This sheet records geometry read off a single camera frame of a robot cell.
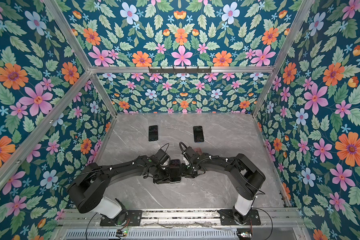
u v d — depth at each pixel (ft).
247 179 1.56
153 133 3.51
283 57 2.82
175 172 2.60
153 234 2.30
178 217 2.46
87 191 1.43
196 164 2.10
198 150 3.15
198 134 3.53
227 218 2.39
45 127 2.15
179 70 3.02
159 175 2.42
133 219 2.41
